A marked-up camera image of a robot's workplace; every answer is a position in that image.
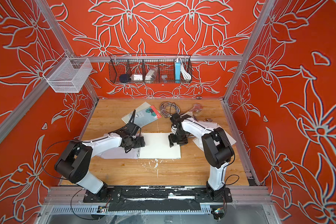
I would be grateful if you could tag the white sticker picture notebook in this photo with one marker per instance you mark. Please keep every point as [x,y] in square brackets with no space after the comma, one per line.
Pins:
[156,147]

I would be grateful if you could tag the dark round object in basket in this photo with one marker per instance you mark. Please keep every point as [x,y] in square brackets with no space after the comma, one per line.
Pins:
[125,78]

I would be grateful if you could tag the black wire wall basket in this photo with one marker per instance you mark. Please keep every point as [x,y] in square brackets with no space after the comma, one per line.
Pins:
[141,64]

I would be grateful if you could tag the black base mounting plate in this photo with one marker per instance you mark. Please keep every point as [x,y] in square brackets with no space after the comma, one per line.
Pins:
[160,199]

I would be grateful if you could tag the small metal clip in basket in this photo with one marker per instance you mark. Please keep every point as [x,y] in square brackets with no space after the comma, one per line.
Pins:
[164,78]

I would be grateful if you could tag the white wire basket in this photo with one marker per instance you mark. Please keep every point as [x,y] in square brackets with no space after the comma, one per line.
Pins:
[69,75]

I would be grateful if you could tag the light blue box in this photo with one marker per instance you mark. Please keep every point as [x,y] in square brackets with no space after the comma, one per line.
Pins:
[177,71]

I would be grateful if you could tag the beige work glove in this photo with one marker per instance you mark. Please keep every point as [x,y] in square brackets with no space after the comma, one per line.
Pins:
[189,114]

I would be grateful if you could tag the white small box in basket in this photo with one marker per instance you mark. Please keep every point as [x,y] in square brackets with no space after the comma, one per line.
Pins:
[137,78]

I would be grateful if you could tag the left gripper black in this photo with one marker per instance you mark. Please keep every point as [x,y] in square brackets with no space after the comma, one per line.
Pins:
[141,143]

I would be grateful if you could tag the teal steno notes notebook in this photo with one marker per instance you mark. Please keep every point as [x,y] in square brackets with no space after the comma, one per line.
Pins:
[146,116]

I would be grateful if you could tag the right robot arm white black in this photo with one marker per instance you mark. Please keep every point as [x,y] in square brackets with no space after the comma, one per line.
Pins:
[216,145]

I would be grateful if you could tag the clear plastic bag in basket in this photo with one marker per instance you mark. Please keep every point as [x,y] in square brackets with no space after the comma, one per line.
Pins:
[151,75]

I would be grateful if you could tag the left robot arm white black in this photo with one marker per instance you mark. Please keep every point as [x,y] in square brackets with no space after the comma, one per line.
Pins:
[74,162]

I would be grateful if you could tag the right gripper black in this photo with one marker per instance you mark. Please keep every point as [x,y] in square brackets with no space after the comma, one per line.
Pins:
[171,140]

